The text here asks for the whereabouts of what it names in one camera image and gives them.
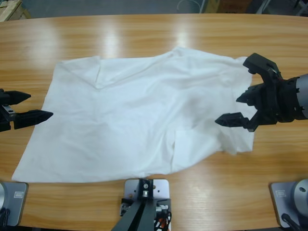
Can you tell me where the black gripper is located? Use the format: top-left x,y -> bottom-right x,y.
215,77 -> 301,132
0,89 -> 53,132

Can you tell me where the white T-shirt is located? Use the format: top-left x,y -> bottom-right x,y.
11,45 -> 256,184

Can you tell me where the dark grey chair base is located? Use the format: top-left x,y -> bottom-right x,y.
292,0 -> 308,17

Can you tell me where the white cable loop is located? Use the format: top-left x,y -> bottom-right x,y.
177,0 -> 205,13

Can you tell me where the dark brown cardboard box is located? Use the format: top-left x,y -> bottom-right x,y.
218,0 -> 248,13

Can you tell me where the dark post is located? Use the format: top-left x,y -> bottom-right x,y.
113,178 -> 154,231

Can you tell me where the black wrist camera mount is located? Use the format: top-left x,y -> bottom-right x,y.
242,52 -> 282,85

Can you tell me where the light brown cardboard box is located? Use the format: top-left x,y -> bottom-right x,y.
204,0 -> 221,13

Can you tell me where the white mount block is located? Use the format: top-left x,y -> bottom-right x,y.
119,178 -> 173,231

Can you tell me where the light wooden pallet stack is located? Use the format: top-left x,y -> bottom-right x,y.
0,0 -> 31,22

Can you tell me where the grey metal stand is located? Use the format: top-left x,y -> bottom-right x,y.
254,0 -> 272,14

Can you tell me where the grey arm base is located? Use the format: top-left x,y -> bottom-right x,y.
0,181 -> 29,227
269,178 -> 308,228

